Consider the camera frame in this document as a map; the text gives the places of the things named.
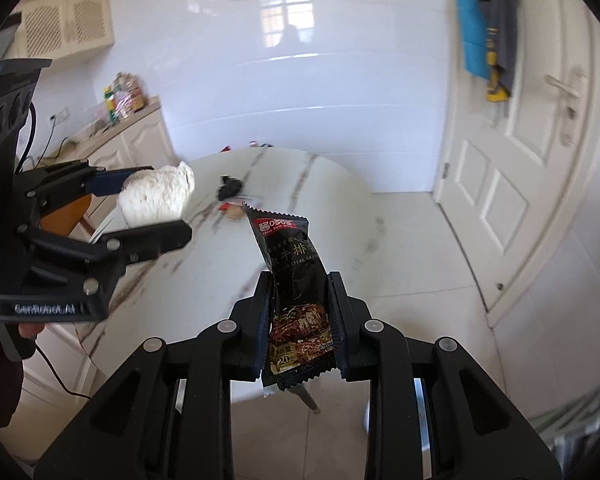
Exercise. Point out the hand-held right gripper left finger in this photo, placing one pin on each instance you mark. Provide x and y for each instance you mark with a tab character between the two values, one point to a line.
265	320

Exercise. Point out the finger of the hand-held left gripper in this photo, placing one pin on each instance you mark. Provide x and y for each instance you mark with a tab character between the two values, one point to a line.
150	237
105	182

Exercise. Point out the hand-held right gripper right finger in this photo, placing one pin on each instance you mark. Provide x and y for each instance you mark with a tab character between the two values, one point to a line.
336	320

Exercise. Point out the white cleaning cloth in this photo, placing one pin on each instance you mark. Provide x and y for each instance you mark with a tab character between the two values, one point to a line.
155	195

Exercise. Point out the black sauce packet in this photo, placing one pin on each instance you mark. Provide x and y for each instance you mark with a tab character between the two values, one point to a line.
290	260

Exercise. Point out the person's left hand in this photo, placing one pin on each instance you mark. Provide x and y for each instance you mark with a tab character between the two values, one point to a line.
30	331

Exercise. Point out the orange chair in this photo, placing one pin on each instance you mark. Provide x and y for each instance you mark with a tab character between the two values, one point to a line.
65	215

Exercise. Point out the white base cabinet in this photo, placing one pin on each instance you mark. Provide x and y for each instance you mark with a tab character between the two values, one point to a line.
140	140

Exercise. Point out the white marble round table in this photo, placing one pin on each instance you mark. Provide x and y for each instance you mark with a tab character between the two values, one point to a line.
220	270

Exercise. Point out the pile of colourful packages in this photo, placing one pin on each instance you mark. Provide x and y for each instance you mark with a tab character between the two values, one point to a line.
125	96

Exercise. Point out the tan food scrap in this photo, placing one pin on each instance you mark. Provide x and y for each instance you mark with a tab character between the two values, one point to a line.
236	213

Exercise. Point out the black crumpled wrapper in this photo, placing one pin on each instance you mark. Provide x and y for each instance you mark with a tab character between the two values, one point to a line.
230	187

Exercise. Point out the grey range hood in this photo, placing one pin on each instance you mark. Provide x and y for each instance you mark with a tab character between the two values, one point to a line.
0	35

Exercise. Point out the metal door hinge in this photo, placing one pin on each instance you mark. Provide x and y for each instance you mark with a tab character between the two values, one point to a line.
445	170

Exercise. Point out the white panel door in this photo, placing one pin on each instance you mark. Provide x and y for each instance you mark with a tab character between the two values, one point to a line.
505	200

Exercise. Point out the glass panel cabinet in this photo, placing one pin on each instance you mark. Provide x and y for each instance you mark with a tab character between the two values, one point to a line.
580	425

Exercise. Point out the silver door lock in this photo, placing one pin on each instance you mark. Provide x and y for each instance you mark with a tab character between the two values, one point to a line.
570	125

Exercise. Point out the blue hanging cloth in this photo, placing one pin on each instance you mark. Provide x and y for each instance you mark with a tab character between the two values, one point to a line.
467	20

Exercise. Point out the grey yellow hanging cloth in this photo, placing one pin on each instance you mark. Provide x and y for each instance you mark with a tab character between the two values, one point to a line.
500	35

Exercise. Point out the white wall socket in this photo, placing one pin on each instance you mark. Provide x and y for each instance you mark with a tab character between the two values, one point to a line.
60	116

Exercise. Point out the beige lattice wall cabinet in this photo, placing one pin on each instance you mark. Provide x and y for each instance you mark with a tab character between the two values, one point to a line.
65	20

